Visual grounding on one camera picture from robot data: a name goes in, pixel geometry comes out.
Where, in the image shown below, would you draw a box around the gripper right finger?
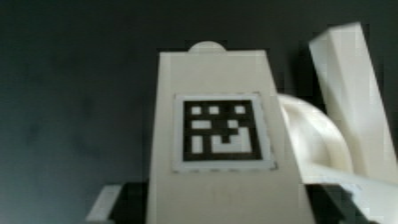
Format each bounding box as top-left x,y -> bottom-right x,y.
305,183 -> 398,224

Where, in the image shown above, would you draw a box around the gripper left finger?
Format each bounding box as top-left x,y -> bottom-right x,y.
85,182 -> 147,224

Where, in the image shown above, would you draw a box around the white stool leg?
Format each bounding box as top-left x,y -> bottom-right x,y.
309,22 -> 398,184
145,41 -> 314,224

